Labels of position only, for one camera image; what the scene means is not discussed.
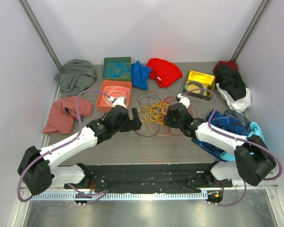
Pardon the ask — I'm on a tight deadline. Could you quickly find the yellow wire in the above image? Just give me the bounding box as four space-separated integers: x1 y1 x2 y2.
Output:
138 101 173 137

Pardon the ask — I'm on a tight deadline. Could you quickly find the white wire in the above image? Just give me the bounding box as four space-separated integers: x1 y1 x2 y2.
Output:
104 87 130 105
101 86 131 107

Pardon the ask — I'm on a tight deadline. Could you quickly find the blue wire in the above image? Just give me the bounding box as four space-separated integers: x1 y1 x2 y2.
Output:
103 59 132 79

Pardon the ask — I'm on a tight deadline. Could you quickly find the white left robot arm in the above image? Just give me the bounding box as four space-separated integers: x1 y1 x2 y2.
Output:
17 105 142 196

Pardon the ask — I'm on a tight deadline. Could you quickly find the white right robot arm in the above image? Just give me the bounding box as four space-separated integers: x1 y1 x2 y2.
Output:
164 103 276 187

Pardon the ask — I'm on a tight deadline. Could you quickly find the orange plastic tray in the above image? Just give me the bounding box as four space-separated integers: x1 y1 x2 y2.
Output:
96 80 132 113

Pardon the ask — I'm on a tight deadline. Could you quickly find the gold tin box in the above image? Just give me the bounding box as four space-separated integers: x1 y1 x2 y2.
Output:
183 70 215 101

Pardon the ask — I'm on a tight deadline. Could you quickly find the blue plaid cloth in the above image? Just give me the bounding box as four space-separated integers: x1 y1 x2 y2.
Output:
192 111 251 162

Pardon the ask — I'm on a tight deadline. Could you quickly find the royal blue cloth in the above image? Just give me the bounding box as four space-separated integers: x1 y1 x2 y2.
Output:
131 61 151 90

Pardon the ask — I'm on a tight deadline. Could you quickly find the green plastic tray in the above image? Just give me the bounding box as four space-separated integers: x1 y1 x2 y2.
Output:
102 57 132 82

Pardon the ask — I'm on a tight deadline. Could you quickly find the salmon pink cloth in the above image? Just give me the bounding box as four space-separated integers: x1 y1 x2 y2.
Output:
42 96 79 134

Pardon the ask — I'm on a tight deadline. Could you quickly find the dark grey cloth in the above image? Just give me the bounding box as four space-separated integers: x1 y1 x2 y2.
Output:
223 109 251 126

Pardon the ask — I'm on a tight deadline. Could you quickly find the white cloth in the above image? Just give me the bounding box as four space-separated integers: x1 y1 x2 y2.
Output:
216 83 251 113

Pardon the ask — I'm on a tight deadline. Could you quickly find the black cloth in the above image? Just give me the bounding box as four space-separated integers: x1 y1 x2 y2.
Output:
214 65 247 101

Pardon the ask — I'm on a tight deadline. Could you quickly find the dark red cloth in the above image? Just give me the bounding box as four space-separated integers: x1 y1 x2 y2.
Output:
213 60 238 72

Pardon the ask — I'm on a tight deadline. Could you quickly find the cyan cloth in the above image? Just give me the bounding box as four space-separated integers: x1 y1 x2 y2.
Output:
219 122 265 162

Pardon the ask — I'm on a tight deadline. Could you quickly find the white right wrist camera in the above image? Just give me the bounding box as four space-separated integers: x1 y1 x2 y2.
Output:
176 94 190 109

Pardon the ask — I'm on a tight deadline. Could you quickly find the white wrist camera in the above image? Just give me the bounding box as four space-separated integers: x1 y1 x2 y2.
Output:
108 96 127 109
176 94 190 109

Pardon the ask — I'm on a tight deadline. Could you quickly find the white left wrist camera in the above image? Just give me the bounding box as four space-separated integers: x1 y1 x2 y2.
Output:
108 96 127 109

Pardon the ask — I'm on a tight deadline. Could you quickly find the brown wire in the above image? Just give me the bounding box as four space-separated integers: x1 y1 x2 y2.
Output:
133 87 180 137

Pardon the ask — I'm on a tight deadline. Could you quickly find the grey coiled cable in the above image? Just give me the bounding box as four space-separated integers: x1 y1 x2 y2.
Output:
184 80 207 95

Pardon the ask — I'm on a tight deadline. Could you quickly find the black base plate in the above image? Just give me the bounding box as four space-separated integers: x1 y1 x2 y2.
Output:
74 163 233 194

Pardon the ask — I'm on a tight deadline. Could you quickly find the white slotted cable duct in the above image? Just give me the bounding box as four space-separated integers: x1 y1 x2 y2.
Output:
31 191 208 201

